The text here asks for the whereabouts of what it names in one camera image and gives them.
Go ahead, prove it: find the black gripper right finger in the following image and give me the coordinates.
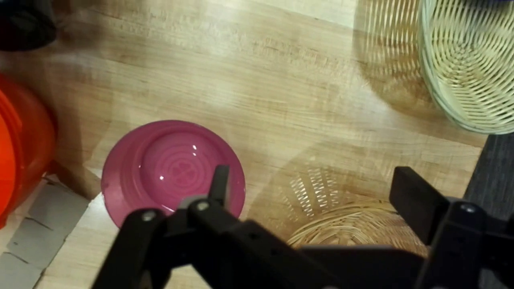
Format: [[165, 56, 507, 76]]
[[388, 165, 514, 289]]

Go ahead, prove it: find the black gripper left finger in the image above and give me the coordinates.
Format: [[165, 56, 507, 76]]
[[92, 164, 301, 289]]

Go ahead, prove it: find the pink translucent plastic bowl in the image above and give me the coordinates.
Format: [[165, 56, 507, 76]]
[[99, 119, 247, 230]]

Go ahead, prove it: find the red plastic bowl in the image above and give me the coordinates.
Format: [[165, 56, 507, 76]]
[[0, 74, 57, 230]]

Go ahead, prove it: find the small brown wicker basket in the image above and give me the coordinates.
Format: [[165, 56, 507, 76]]
[[285, 206, 430, 259]]

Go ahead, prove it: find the pale round wicker basket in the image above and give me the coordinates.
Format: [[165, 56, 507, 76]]
[[417, 0, 514, 137]]

